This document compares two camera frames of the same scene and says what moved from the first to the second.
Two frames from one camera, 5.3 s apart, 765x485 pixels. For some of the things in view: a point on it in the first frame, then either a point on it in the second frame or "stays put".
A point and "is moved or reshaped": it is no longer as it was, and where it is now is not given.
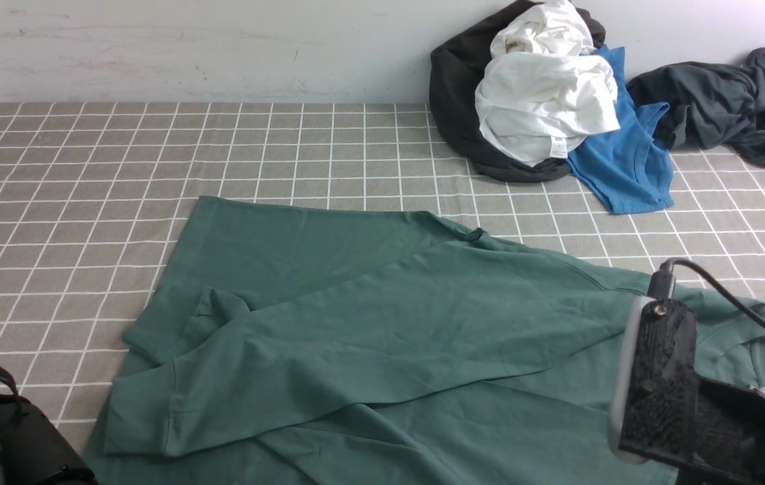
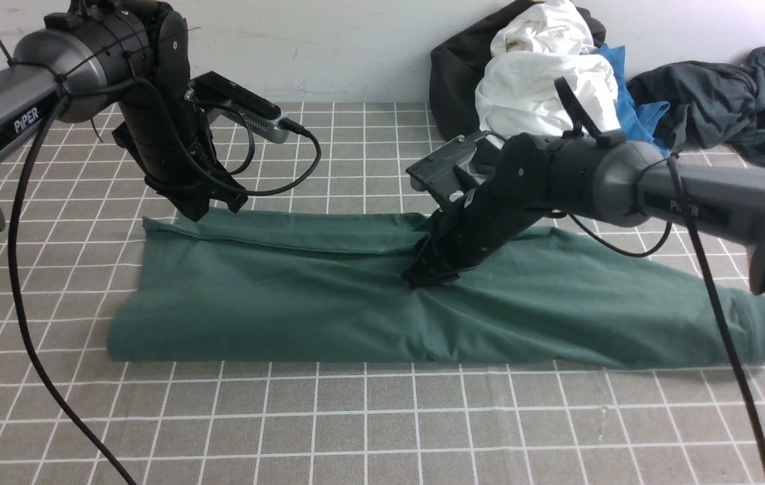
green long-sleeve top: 292,342 is moved or reshaped
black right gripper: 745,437 -> 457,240
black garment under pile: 457,69 stays put
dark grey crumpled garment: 737,105 stays put
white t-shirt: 546,87 stays put
